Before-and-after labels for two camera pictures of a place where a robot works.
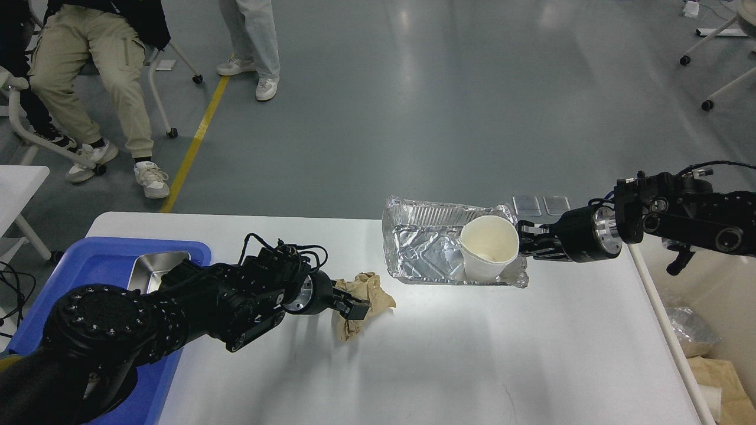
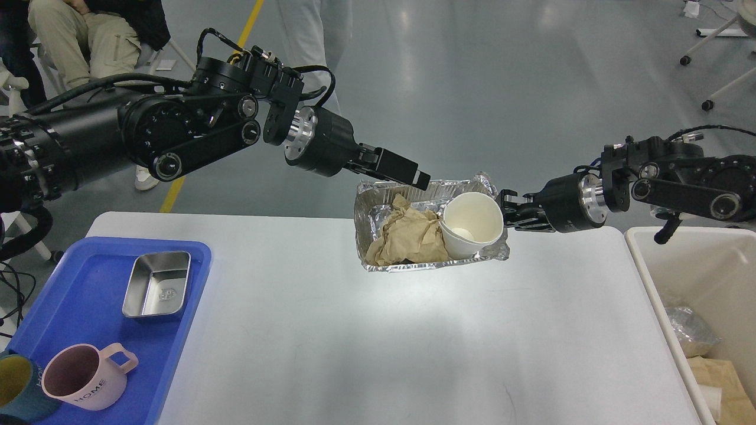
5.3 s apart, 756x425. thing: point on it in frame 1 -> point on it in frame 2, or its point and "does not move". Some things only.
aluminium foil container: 421,241 -> 373,199
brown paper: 367,286 -> 407,235
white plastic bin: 722,286 does not move
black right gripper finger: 550,249 -> 527,219
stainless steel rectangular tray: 149,268 does not move
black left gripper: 325,293 -> 321,142
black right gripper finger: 527,229 -> 510,200
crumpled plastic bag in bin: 689,327 does not move
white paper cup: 488,243 -> 471,221
